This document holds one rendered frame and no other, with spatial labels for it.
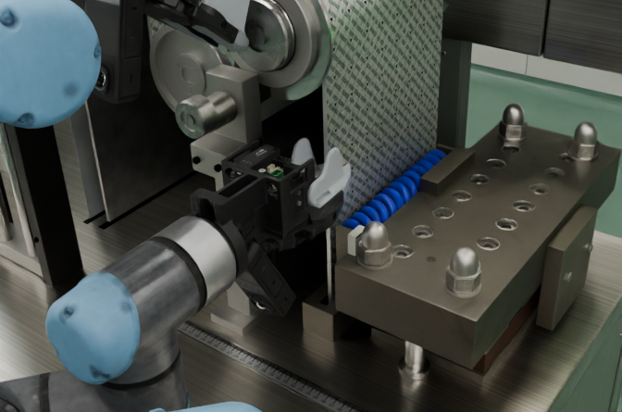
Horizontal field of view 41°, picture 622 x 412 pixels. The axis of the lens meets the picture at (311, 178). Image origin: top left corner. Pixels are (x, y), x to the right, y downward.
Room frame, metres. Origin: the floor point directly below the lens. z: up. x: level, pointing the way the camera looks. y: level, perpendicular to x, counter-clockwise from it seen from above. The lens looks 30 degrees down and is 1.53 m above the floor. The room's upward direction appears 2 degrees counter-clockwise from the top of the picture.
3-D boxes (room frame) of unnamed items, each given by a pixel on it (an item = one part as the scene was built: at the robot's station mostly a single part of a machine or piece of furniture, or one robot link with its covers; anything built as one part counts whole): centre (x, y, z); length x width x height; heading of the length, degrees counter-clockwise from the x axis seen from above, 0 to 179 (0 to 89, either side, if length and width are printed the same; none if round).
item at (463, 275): (0.64, -0.14, 1.05); 0.04 x 0.04 x 0.04
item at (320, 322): (0.84, -0.09, 0.92); 0.28 x 0.04 x 0.04; 142
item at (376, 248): (0.69, -0.06, 1.05); 0.04 x 0.04 x 0.04
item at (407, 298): (0.79, -0.21, 1.00); 0.40 x 0.16 x 0.06; 142
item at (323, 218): (0.68, 0.00, 1.09); 0.09 x 0.05 x 0.02; 141
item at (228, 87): (0.76, 0.09, 1.05); 0.06 x 0.05 x 0.31; 142
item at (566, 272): (0.75, -0.29, 0.97); 0.10 x 0.03 x 0.11; 142
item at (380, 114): (0.83, -0.09, 1.11); 0.23 x 0.01 x 0.18; 142
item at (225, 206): (0.65, 0.06, 1.12); 0.12 x 0.08 x 0.09; 142
